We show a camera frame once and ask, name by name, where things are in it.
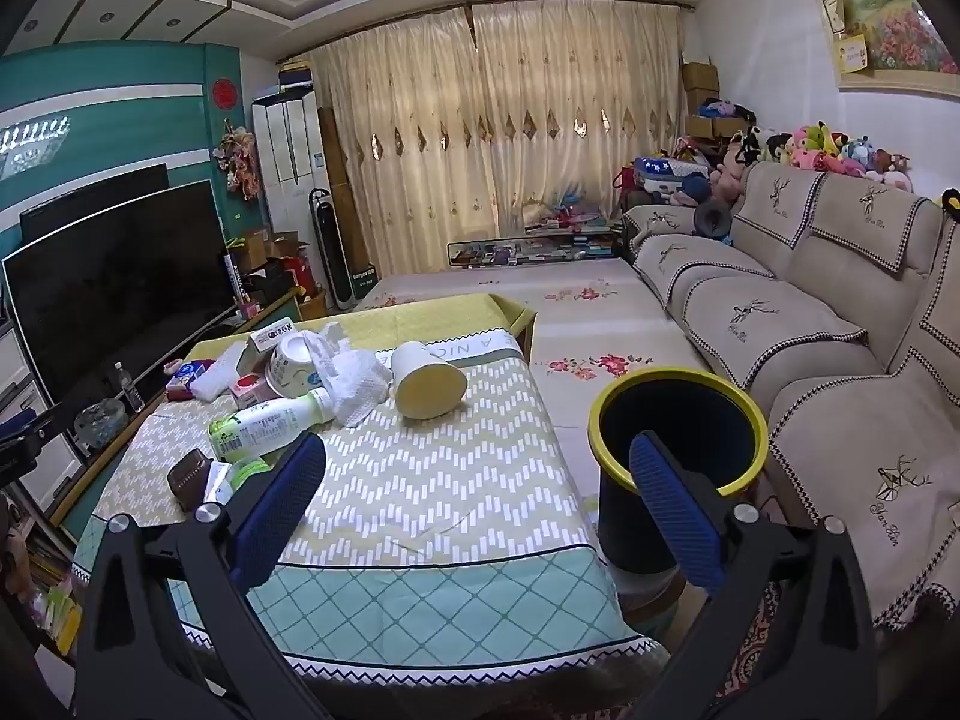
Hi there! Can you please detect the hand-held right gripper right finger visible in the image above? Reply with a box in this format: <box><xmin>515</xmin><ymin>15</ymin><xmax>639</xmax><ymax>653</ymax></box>
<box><xmin>628</xmin><ymin>429</ymin><xmax>878</xmax><ymax>720</ymax></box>

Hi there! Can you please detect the white tissue pack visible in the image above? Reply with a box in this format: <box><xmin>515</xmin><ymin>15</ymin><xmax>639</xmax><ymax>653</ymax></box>
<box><xmin>190</xmin><ymin>341</ymin><xmax>250</xmax><ymax>400</ymax></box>

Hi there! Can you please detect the green white packet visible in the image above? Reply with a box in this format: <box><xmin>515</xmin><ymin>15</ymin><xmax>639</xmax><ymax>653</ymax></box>
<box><xmin>204</xmin><ymin>457</ymin><xmax>272</xmax><ymax>505</ymax></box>

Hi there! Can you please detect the pink small carton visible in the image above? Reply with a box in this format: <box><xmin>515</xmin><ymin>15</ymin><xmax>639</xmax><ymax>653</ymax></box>
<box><xmin>229</xmin><ymin>375</ymin><xmax>278</xmax><ymax>410</ymax></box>

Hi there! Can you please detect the black white tower fan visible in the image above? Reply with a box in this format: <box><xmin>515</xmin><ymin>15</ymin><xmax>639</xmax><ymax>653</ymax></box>
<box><xmin>309</xmin><ymin>187</ymin><xmax>355</xmax><ymax>311</ymax></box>

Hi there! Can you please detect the white standing air conditioner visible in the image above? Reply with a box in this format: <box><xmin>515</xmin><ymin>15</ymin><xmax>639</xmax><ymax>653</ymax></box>
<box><xmin>251</xmin><ymin>86</ymin><xmax>335</xmax><ymax>242</ymax></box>

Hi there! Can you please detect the beige embroidered curtain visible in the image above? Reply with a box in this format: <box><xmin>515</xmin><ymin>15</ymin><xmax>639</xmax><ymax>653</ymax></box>
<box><xmin>307</xmin><ymin>7</ymin><xmax>497</xmax><ymax>280</ymax></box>
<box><xmin>472</xmin><ymin>2</ymin><xmax>688</xmax><ymax>241</ymax></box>

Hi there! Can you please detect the framed flower painting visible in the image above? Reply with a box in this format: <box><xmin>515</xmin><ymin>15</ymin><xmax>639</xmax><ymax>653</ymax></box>
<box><xmin>804</xmin><ymin>0</ymin><xmax>960</xmax><ymax>100</ymax></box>

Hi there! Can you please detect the white floral mat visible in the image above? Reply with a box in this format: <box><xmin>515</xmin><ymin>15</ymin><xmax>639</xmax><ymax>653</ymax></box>
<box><xmin>352</xmin><ymin>259</ymin><xmax>752</xmax><ymax>410</ymax></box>

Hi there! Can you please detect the white paper bowl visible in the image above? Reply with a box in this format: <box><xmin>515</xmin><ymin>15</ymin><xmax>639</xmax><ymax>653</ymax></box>
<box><xmin>266</xmin><ymin>330</ymin><xmax>332</xmax><ymax>397</ymax></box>

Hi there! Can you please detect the wooden coffee table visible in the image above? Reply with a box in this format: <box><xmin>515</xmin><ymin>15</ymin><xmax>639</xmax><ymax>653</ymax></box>
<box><xmin>514</xmin><ymin>300</ymin><xmax>539</xmax><ymax>362</ymax></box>

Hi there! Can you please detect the beige sofa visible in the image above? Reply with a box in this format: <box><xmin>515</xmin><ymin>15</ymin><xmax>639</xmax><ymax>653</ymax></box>
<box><xmin>621</xmin><ymin>161</ymin><xmax>960</xmax><ymax>632</ymax></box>

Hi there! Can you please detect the white tissue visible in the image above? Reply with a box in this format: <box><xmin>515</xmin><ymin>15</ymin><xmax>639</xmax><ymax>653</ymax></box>
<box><xmin>304</xmin><ymin>321</ymin><xmax>393</xmax><ymax>428</ymax></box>

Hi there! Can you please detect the overturned white paper cup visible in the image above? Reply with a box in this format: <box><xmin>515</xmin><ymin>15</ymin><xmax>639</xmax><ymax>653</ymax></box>
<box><xmin>390</xmin><ymin>341</ymin><xmax>468</xmax><ymax>421</ymax></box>

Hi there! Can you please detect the black neck pillow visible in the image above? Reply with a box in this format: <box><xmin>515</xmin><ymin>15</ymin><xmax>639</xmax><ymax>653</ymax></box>
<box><xmin>694</xmin><ymin>202</ymin><xmax>733</xmax><ymax>238</ymax></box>

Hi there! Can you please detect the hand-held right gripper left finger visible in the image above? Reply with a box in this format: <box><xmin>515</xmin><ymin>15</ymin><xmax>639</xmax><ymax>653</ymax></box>
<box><xmin>75</xmin><ymin>431</ymin><xmax>328</xmax><ymax>720</ymax></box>

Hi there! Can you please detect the clear water bottle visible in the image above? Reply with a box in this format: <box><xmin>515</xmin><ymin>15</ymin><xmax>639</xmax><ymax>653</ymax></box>
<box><xmin>112</xmin><ymin>362</ymin><xmax>146</xmax><ymax>414</ymax></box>

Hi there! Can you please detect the large black television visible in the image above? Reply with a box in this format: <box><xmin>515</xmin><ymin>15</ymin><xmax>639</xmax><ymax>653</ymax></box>
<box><xmin>1</xmin><ymin>180</ymin><xmax>242</xmax><ymax>422</ymax></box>

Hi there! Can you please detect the dried flower wreath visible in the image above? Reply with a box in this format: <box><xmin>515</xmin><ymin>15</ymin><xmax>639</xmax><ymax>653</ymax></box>
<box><xmin>214</xmin><ymin>127</ymin><xmax>260</xmax><ymax>200</ymax></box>

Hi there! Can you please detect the red small box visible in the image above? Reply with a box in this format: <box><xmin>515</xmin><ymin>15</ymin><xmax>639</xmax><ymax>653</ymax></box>
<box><xmin>165</xmin><ymin>360</ymin><xmax>217</xmax><ymax>401</ymax></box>

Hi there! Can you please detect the pile of plush toys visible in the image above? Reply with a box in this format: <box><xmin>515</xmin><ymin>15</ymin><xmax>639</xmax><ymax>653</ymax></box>
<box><xmin>705</xmin><ymin>97</ymin><xmax>917</xmax><ymax>205</ymax></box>

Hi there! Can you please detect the brown leather wallet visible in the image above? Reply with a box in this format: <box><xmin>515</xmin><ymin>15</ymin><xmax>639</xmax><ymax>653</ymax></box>
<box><xmin>166</xmin><ymin>448</ymin><xmax>215</xmax><ymax>505</ymax></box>

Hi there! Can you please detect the white labelled box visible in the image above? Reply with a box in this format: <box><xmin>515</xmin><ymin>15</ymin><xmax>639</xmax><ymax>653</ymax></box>
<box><xmin>247</xmin><ymin>321</ymin><xmax>298</xmax><ymax>355</ymax></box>

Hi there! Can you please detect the open cardboard box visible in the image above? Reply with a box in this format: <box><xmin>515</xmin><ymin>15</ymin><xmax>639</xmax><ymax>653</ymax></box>
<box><xmin>261</xmin><ymin>231</ymin><xmax>310</xmax><ymax>265</ymax></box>

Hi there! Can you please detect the black yellow-rimmed trash bin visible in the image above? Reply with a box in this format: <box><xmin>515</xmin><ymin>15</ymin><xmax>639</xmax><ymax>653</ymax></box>
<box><xmin>587</xmin><ymin>367</ymin><xmax>770</xmax><ymax>572</ymax></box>

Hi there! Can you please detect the pile of books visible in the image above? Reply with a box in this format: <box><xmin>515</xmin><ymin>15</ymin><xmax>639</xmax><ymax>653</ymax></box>
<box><xmin>448</xmin><ymin>216</ymin><xmax>625</xmax><ymax>269</ymax></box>

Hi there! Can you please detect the glass ashtray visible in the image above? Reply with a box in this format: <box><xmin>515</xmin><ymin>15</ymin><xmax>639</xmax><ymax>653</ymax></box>
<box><xmin>73</xmin><ymin>399</ymin><xmax>128</xmax><ymax>437</ymax></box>

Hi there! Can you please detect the white green-label milk bottle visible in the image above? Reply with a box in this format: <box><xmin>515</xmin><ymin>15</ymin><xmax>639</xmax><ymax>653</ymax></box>
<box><xmin>208</xmin><ymin>388</ymin><xmax>337</xmax><ymax>464</ymax></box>

